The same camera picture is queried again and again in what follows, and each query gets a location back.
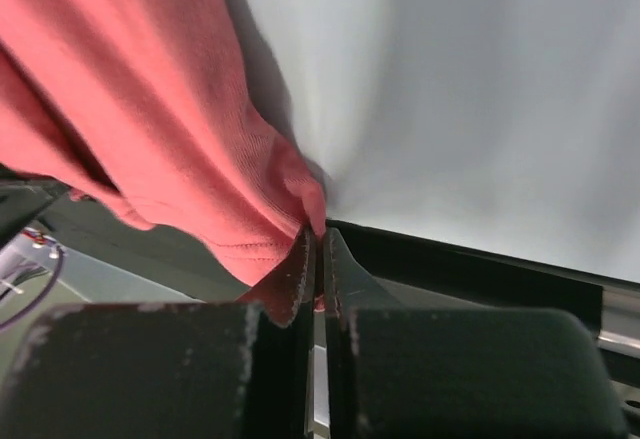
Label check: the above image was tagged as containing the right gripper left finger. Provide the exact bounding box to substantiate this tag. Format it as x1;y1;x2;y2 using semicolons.
1;231;316;438

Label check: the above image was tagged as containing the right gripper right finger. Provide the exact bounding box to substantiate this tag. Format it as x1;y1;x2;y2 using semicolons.
323;229;629;438

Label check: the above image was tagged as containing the salmon pink t shirt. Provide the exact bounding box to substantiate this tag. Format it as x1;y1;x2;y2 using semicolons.
1;0;326;285

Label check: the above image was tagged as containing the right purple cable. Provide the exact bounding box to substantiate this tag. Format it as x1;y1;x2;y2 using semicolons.
0;243;69;333

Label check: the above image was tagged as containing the aluminium front rail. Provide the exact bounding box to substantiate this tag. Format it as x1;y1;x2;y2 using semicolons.
593;276;639;438

